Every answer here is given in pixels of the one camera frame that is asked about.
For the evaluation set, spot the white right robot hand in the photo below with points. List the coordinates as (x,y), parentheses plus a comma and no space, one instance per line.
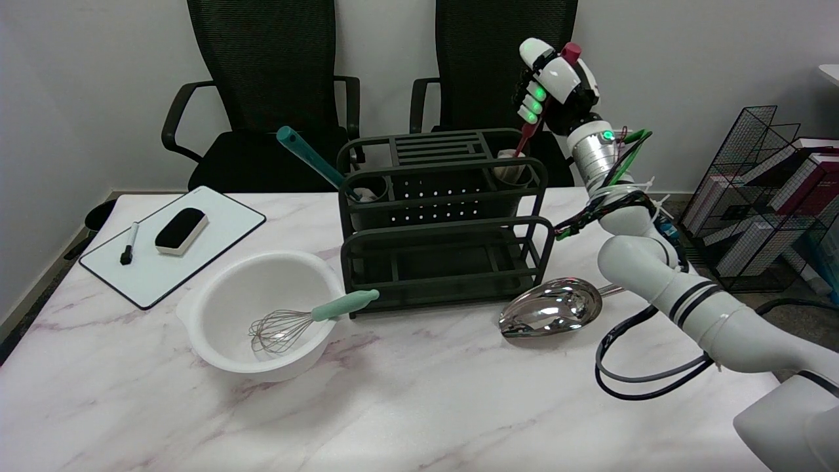
(564,85)

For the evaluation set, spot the pink sponge bottle brush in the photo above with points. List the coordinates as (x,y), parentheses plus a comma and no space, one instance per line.
(526,136)

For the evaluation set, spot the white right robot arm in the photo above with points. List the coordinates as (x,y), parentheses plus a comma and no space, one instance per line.
(655,275)

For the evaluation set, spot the teal sponge bottle brush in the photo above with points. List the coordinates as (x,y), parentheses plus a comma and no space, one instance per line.
(308,156)

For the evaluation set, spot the black mesh office chair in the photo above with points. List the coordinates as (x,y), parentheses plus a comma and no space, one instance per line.
(269,72)
(485,59)

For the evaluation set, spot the dark green dish rack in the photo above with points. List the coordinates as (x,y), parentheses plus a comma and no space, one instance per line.
(446,262)

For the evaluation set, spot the shiny metal scoop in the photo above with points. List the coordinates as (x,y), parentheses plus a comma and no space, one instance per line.
(550,311)

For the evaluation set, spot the white book stack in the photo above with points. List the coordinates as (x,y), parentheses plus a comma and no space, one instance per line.
(744,246)

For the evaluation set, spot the dark red book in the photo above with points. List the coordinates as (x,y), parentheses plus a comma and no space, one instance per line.
(809,180)

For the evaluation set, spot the white desk corner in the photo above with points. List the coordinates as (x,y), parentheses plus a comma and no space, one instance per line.
(831,73)

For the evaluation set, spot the small whiteboard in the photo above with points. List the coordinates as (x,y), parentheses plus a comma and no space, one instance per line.
(210,236)

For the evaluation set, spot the white plastic bowl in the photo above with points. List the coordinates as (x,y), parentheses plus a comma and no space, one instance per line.
(229,314)

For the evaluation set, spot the black white board eraser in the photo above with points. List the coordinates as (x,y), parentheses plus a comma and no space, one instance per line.
(180,229)

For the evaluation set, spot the black whiteboard marker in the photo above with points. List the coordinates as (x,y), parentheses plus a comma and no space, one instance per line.
(129,244)

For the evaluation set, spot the black round floor object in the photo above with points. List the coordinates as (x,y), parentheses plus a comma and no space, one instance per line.
(99,215)

